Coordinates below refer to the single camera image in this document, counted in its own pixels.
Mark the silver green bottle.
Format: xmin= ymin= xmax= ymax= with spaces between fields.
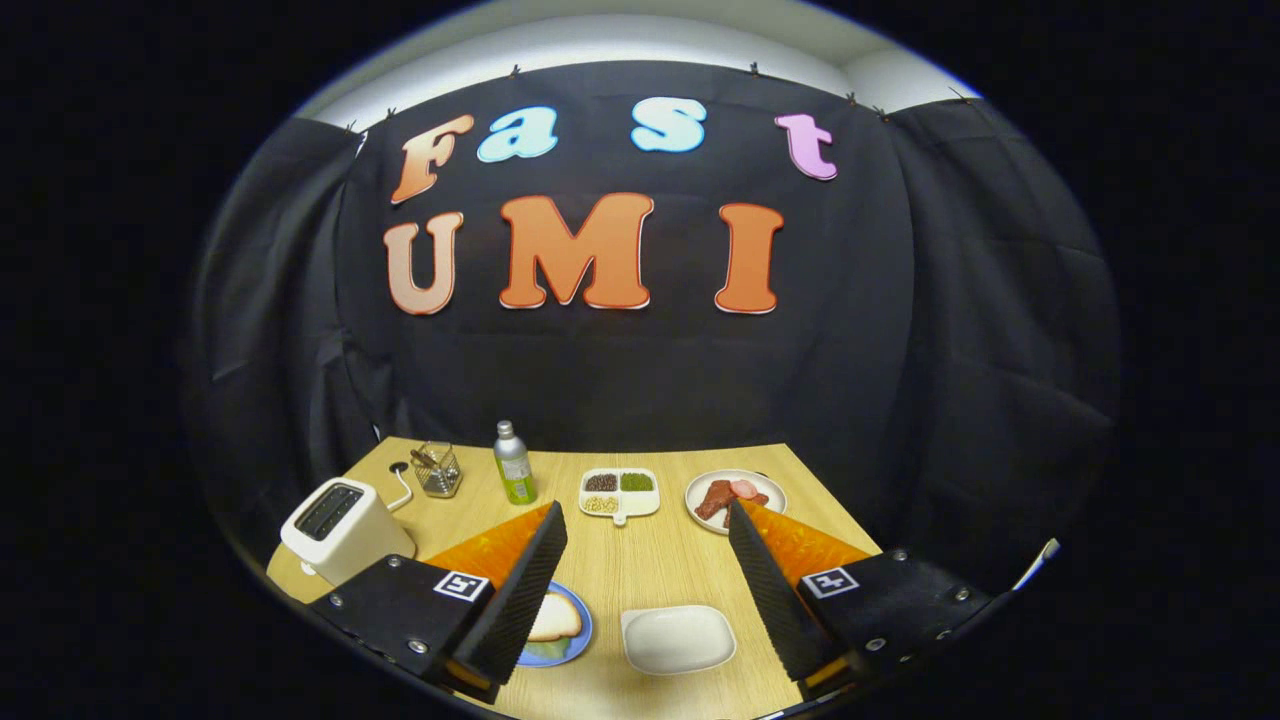
xmin=493 ymin=420 xmax=538 ymax=506

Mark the white rectangular dish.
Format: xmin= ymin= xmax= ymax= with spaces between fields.
xmin=620 ymin=604 xmax=738 ymax=676

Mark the black backdrop cloth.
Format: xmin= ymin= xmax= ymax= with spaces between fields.
xmin=185 ymin=60 xmax=1121 ymax=601

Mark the wire mesh utensil holder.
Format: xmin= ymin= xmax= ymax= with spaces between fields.
xmin=411 ymin=441 xmax=463 ymax=499

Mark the blue plate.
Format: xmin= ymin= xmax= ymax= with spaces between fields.
xmin=517 ymin=581 xmax=594 ymax=668

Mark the white divided dish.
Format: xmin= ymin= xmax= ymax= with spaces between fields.
xmin=579 ymin=467 xmax=662 ymax=527

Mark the white toaster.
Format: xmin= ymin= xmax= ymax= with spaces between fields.
xmin=279 ymin=477 xmax=417 ymax=588

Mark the toasted bread slice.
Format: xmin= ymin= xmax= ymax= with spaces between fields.
xmin=527 ymin=592 xmax=584 ymax=643

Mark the round white plate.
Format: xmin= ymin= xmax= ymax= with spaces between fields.
xmin=684 ymin=469 xmax=789 ymax=536

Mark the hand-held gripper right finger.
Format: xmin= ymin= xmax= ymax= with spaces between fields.
xmin=727 ymin=498 xmax=1001 ymax=701

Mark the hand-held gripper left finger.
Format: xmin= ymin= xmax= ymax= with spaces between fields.
xmin=308 ymin=500 xmax=569 ymax=706

